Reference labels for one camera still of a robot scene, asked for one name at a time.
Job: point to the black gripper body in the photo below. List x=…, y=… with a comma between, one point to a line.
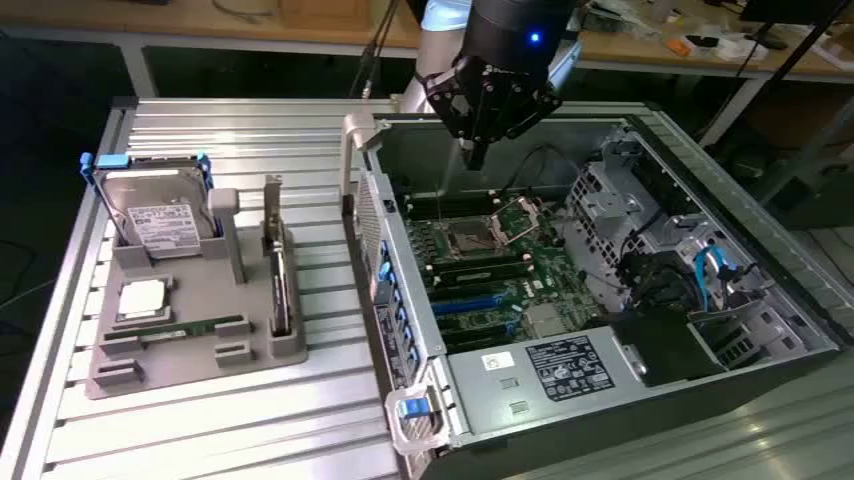
x=507, y=30

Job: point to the black graphics card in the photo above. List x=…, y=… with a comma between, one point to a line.
x=279, y=280

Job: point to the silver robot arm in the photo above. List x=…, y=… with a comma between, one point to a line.
x=427, y=50

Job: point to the clear plastic packaging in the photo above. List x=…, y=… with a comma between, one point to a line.
x=620, y=20

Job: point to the wooden desk with monitor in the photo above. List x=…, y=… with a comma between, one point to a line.
x=634, y=55

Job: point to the silver disk bay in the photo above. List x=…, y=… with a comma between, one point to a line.
x=600, y=200

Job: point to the metal socket cover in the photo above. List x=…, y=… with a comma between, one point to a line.
x=516, y=220

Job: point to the small orange object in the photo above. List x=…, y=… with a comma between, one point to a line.
x=678, y=47

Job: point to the CPU socket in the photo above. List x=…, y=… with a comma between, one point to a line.
x=467, y=235

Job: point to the white and black device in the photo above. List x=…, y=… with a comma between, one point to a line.
x=727, y=50

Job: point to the green motherboard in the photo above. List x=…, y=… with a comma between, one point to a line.
x=554, y=280

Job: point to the raised blue retention clip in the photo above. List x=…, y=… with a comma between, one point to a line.
x=383, y=273

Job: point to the blue expansion slot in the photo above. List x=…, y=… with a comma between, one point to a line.
x=467, y=303

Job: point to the black monitor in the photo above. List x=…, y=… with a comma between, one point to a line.
x=787, y=10

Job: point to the silver chipset heatsink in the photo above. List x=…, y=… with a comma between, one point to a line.
x=546, y=320

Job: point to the black slanted pole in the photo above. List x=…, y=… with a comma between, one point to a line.
x=807, y=45

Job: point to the black expansion slot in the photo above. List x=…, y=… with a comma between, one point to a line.
x=474, y=327

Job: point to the wooden desk with box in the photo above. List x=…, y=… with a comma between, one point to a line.
x=167, y=20

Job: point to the black equipment box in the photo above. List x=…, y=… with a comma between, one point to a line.
x=814, y=200

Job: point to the silver hard disk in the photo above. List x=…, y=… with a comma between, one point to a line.
x=153, y=210

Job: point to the hard disk drive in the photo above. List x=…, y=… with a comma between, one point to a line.
x=109, y=161

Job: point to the grey parts rack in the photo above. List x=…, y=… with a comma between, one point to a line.
x=200, y=300

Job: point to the silver perforated drive bay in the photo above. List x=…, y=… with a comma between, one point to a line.
x=734, y=345

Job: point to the silver power supply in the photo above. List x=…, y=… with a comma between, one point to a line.
x=494, y=400

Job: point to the silver CPU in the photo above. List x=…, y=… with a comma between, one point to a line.
x=141, y=300

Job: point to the green RAM stick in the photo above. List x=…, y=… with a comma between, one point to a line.
x=180, y=331

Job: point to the blue case latch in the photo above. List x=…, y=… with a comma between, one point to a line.
x=412, y=407

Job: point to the black open PC case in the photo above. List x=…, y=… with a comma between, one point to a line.
x=667, y=425

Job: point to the black air duct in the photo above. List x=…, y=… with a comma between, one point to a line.
x=667, y=350

